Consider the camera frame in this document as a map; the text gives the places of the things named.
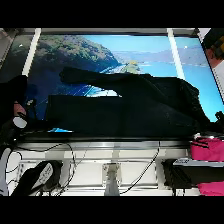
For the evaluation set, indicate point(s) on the pink garment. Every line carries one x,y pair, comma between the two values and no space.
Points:
208,151
213,189

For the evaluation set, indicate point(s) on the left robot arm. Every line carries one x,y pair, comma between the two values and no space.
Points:
13,96

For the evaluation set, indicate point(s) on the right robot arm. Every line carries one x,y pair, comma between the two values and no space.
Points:
186,175

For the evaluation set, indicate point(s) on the heap of clothes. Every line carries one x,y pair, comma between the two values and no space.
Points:
215,40

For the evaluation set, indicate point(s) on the black pants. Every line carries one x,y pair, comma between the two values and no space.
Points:
146,106

